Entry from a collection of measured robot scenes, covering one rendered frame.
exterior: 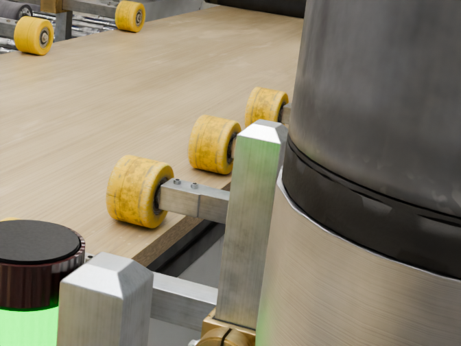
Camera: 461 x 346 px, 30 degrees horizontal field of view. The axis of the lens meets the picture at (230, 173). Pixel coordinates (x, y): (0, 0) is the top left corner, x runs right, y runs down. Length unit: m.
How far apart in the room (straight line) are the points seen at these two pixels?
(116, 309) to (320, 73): 0.27
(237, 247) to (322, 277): 0.50
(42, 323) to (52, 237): 0.04
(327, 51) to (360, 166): 0.02
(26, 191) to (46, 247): 0.69
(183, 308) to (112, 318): 0.33
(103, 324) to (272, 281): 0.25
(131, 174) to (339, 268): 0.85
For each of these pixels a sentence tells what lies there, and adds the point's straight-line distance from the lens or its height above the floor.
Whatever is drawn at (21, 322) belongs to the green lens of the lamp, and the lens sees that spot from 0.44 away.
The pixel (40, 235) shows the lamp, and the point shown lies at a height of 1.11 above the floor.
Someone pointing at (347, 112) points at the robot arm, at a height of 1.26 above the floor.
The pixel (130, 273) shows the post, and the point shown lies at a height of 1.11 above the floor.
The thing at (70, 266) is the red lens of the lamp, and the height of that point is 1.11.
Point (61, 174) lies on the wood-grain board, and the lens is 1.20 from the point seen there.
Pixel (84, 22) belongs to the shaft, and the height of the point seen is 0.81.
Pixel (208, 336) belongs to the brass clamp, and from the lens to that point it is 0.67.
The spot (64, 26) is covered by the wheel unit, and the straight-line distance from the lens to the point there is 2.53.
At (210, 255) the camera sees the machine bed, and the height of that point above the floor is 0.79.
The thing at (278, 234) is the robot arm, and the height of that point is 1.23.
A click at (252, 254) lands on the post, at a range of 0.66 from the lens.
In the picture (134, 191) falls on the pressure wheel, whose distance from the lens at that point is 1.00.
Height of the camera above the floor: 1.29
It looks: 18 degrees down
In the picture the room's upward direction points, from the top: 7 degrees clockwise
